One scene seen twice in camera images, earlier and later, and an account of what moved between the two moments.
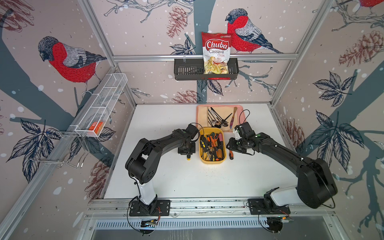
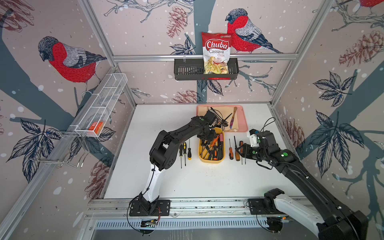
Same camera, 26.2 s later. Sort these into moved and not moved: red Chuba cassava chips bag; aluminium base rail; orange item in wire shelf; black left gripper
Moved: black left gripper
Not moved: orange item in wire shelf; aluminium base rail; red Chuba cassava chips bag
